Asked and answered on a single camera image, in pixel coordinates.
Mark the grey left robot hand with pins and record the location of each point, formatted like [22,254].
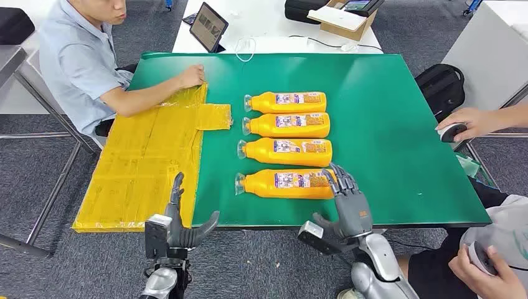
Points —
[177,231]

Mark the person's left hand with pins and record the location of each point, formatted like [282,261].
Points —
[495,287]

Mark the person's right hand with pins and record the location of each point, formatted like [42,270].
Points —
[192,77]
[474,121]

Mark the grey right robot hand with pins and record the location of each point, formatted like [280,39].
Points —
[352,214]

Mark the white handheld controller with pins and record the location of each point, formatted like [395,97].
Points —
[478,258]
[449,134]

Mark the orange detergent bottle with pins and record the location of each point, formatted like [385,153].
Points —
[264,103]
[264,185]
[260,152]
[264,126]

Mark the person's right forearm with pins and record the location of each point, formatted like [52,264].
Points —
[140,97]
[511,115]

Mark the black backpack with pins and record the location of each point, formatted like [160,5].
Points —
[439,88]

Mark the black tablet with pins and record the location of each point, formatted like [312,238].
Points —
[208,27]

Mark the black phone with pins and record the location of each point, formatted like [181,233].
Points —
[190,18]

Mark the person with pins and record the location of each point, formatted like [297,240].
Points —
[74,62]
[433,272]

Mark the grey table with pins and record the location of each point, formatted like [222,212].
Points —
[486,57]

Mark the yellow plastic-wrapped board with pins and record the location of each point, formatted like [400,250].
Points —
[136,173]

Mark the blue metal leg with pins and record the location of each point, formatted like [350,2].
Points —
[168,4]

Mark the white table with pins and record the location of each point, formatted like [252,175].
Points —
[264,20]

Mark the black case bag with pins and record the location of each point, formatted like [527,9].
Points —
[301,10]

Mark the white adapter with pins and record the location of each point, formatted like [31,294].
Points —
[349,47]

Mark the white flat box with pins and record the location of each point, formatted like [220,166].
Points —
[336,18]

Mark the black screen device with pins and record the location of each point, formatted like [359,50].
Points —
[367,7]

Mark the cardboard box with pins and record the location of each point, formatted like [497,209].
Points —
[342,33]

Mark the white desk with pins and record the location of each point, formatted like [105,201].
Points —
[16,99]

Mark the black cushion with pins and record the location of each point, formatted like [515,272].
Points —
[14,24]

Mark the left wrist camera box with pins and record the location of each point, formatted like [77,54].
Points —
[156,237]

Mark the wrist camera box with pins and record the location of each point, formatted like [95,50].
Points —
[313,237]
[156,237]

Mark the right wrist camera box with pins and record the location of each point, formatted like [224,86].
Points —
[313,237]

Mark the blue metal frame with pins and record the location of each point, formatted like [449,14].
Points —
[472,6]

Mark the steel frame table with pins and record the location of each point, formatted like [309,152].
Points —
[10,60]

